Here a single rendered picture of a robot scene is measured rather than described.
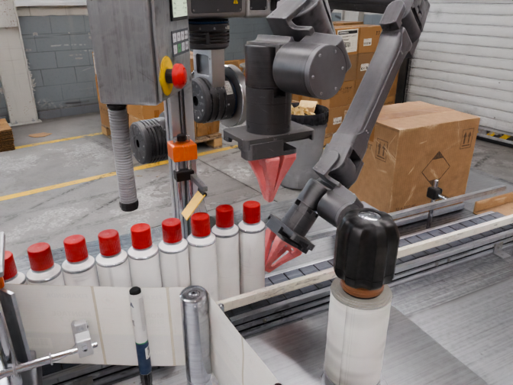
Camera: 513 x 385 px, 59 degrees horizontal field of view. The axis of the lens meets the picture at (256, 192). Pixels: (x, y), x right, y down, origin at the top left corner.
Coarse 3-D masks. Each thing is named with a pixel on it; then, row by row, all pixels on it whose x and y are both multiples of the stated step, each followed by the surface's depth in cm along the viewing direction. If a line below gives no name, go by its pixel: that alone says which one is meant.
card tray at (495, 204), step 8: (512, 192) 142; (480, 200) 136; (488, 200) 138; (496, 200) 140; (504, 200) 142; (512, 200) 144; (480, 208) 138; (488, 208) 139; (496, 208) 140; (504, 208) 140; (512, 208) 140
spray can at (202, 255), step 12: (192, 216) 79; (204, 216) 79; (192, 228) 79; (204, 228) 79; (192, 240) 79; (204, 240) 79; (192, 252) 80; (204, 252) 79; (192, 264) 81; (204, 264) 80; (216, 264) 83; (192, 276) 82; (204, 276) 81; (216, 276) 84; (216, 288) 84; (216, 300) 85
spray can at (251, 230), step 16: (256, 208) 83; (240, 224) 85; (256, 224) 84; (240, 240) 85; (256, 240) 84; (240, 256) 87; (256, 256) 86; (240, 272) 88; (256, 272) 87; (240, 288) 90; (256, 288) 89
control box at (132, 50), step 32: (96, 0) 64; (128, 0) 63; (160, 0) 65; (96, 32) 65; (128, 32) 65; (160, 32) 66; (96, 64) 67; (128, 64) 67; (160, 64) 67; (128, 96) 69; (160, 96) 68
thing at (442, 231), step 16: (464, 224) 120; (512, 224) 120; (400, 240) 112; (416, 240) 112; (464, 240) 112; (416, 256) 106; (288, 272) 100; (304, 272) 100; (304, 288) 94; (320, 288) 94; (256, 304) 89; (48, 368) 74; (64, 368) 74
